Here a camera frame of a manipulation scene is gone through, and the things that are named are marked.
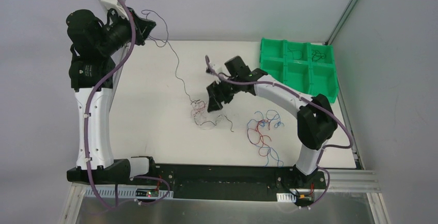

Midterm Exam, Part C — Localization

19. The black thin wire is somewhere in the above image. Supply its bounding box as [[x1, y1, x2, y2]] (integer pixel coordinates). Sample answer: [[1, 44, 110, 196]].
[[140, 9, 201, 105]]

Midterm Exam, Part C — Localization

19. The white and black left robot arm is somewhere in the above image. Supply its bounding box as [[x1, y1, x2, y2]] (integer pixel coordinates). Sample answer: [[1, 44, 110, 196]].
[[66, 9, 158, 185]]

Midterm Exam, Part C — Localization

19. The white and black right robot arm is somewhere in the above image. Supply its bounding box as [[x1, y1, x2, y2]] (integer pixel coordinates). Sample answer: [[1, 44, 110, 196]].
[[205, 56, 338, 188]]

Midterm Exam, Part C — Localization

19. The green plastic compartment bin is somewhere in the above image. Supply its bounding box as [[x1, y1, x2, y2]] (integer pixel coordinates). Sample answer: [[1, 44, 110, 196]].
[[259, 38, 339, 104]]

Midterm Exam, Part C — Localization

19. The small left controller board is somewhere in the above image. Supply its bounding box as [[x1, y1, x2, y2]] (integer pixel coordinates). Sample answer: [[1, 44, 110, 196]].
[[135, 188, 159, 199]]

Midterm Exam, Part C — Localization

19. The small controller board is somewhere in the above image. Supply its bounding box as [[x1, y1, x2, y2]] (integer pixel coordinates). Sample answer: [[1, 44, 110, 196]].
[[296, 196, 314, 205], [135, 188, 159, 199]]

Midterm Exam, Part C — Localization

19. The small right controller board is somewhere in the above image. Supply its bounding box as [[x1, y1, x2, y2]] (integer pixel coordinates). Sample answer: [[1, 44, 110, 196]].
[[296, 196, 314, 205]]

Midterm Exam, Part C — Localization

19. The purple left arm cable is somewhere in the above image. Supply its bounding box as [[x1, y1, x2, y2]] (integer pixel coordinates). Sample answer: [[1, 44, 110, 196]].
[[84, 0, 172, 211]]

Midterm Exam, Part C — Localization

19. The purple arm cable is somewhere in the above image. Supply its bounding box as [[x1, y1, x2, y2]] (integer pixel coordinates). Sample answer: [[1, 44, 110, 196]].
[[84, 0, 172, 211], [205, 55, 354, 211]]

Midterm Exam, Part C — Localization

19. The blue and red wire tangle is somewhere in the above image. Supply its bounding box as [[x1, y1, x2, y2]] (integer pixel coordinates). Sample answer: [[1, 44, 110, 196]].
[[246, 109, 285, 168]]

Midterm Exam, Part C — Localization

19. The black robot base mount plate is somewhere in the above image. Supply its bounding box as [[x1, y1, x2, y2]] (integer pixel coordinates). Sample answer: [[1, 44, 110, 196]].
[[123, 163, 327, 203]]

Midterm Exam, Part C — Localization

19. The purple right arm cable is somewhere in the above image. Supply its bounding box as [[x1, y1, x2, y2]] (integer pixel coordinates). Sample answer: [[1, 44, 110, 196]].
[[205, 55, 354, 211]]

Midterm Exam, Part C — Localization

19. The white slotted cable duct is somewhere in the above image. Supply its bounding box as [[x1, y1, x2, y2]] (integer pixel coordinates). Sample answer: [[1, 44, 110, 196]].
[[97, 187, 174, 200]]

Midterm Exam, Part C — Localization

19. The aluminium frame rail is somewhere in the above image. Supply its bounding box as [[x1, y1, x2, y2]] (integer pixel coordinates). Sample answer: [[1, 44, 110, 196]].
[[59, 169, 391, 223]]

